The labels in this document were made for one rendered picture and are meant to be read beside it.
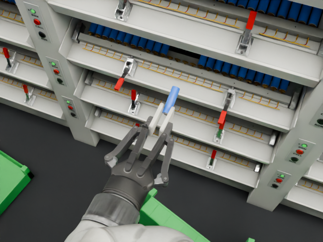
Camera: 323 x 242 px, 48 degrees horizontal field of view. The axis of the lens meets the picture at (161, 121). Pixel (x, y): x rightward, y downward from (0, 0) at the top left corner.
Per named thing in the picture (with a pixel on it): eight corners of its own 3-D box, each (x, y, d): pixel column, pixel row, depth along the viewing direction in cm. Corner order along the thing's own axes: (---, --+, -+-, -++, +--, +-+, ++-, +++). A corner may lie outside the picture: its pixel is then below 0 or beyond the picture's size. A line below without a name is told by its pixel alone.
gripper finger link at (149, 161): (134, 172, 66) (141, 175, 66) (163, 129, 73) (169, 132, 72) (134, 183, 69) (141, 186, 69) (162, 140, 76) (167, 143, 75)
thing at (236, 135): (267, 164, 108) (275, 162, 94) (84, 102, 119) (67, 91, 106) (288, 101, 110) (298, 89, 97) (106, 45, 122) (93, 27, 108)
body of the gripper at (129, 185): (99, 205, 68) (120, 165, 74) (141, 222, 67) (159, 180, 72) (95, 186, 62) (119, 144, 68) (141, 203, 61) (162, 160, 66)
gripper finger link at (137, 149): (130, 181, 69) (124, 179, 70) (148, 136, 76) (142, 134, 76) (130, 171, 66) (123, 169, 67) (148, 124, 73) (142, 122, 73)
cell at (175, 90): (178, 90, 81) (167, 116, 80) (170, 86, 81) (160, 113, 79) (181, 89, 79) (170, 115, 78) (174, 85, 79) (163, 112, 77)
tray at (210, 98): (286, 133, 92) (294, 127, 82) (71, 64, 103) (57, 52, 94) (310, 59, 94) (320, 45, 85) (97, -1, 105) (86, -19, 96)
